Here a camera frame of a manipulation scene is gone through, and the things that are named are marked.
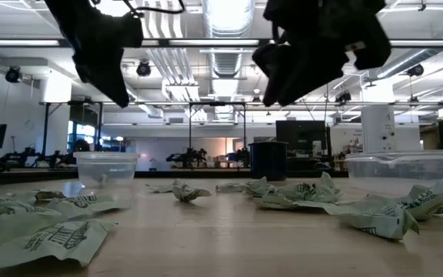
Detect black background rig frame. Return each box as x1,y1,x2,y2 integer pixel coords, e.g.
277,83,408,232
188,101,248,169
40,100,105,167

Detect silver ceiling air duct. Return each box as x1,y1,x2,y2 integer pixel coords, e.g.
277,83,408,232
202,0,256,78

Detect small pale green packet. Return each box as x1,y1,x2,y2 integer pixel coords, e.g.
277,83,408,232
215,182,248,194
145,182,178,194
32,189,68,202

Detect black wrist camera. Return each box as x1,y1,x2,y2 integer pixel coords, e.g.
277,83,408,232
262,0,315,28
120,11,145,49

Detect black hanging camera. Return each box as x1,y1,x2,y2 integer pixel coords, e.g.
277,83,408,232
5,65,22,84
406,63,425,77
135,60,152,77

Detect small round clear plastic container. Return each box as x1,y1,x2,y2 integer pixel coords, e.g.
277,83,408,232
73,151,141,189

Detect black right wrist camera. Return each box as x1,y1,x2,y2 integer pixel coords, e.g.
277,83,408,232
262,0,315,28

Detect green packet ball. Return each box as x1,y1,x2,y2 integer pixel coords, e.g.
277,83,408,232
171,179,213,204

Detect white pillar panel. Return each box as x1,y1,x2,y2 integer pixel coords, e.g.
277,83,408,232
361,105,396,154

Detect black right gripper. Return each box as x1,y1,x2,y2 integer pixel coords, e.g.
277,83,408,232
251,0,391,108

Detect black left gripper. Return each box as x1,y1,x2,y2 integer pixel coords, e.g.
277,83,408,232
44,0,130,108

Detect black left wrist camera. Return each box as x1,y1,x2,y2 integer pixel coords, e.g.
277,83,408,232
120,11,145,49

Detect long green printed packet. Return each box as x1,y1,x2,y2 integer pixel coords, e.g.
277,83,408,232
396,171,443,222

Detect puffy pale green packet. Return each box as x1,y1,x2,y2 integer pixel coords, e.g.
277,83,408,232
0,196,65,249

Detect black background robot arms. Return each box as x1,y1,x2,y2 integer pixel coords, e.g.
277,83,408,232
166,148,209,169
225,147,251,169
0,145,72,169

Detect large clear plastic container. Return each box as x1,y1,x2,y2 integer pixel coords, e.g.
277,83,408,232
345,149,443,197

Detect black cylindrical cup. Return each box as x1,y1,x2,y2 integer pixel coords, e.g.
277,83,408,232
248,141,290,182

